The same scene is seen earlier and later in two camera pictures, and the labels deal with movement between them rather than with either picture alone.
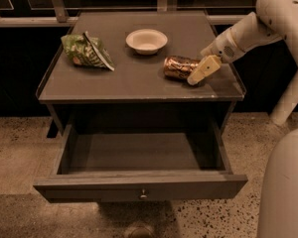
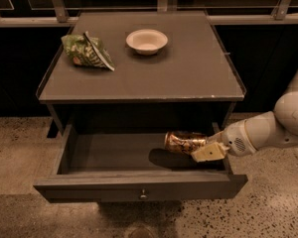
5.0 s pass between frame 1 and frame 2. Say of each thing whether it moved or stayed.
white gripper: moved
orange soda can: moved
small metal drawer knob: stayed
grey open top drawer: stayed
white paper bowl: stayed
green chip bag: stayed
